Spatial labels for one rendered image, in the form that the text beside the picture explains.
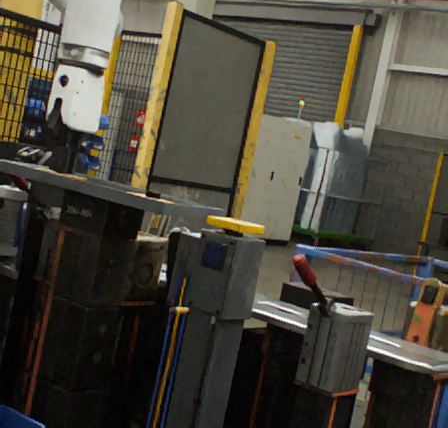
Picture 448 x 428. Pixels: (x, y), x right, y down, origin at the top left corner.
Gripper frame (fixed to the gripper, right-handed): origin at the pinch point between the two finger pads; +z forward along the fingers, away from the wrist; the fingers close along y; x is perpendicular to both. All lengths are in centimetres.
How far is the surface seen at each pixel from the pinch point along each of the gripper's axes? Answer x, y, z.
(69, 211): -6.7, -6.9, 7.3
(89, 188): -11.8, -11.5, 2.8
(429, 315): -60, 29, 14
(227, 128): 110, 372, -22
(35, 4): 86, 113, -41
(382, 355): -56, 7, 19
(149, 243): -12.2, 13.2, 11.7
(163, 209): -26.1, -15.9, 3.0
